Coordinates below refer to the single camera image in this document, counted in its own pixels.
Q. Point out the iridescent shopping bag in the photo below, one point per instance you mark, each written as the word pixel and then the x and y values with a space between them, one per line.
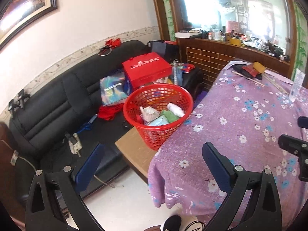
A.
pixel 113 89

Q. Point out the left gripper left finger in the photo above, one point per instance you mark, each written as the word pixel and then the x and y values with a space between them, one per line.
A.
pixel 86 167

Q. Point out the white lotion tube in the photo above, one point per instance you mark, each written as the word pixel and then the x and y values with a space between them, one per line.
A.
pixel 297 84

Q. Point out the wooden chopstick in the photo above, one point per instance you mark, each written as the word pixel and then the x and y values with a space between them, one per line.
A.
pixel 253 80

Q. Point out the red cloth on sofa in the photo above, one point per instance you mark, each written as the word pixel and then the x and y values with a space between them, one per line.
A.
pixel 113 43

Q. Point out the teal tissue pack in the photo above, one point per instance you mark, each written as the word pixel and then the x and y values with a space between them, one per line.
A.
pixel 160 121

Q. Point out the framed picture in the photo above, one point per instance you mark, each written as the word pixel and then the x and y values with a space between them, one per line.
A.
pixel 18 14

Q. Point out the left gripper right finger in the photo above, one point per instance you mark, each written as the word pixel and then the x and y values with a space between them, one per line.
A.
pixel 220 167

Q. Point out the wooden brick-pattern counter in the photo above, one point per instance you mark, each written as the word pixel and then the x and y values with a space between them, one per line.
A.
pixel 211 56

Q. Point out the purple floral tablecloth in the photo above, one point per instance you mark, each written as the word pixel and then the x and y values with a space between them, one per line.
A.
pixel 243 120

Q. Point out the red plastic basket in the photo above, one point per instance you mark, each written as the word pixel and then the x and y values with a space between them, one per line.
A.
pixel 156 96

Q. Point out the cardboard box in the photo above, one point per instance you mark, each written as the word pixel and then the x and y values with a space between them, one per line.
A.
pixel 136 153

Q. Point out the white power strip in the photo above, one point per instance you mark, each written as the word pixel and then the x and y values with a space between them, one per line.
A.
pixel 74 143

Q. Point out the yellow tin on counter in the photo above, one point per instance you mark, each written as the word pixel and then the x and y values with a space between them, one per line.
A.
pixel 235 41

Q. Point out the black leather sofa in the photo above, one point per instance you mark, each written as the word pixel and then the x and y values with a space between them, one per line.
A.
pixel 71 103

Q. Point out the yellow square dish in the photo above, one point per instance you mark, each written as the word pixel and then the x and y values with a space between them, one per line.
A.
pixel 259 67

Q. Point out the green towel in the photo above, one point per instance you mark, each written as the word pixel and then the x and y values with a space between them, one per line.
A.
pixel 170 116

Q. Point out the white red paper bag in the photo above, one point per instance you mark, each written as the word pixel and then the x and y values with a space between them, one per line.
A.
pixel 149 114

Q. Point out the small white bottle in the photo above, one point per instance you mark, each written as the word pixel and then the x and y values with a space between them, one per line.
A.
pixel 176 110

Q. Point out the dark red pouch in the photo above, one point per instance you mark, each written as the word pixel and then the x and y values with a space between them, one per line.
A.
pixel 250 72

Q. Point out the dark navy paper bag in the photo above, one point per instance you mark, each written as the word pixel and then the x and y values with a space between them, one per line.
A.
pixel 168 52

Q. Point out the red gift box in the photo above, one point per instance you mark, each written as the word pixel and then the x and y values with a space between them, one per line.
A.
pixel 146 68

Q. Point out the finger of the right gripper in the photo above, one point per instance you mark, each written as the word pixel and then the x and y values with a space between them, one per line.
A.
pixel 302 121
pixel 293 145

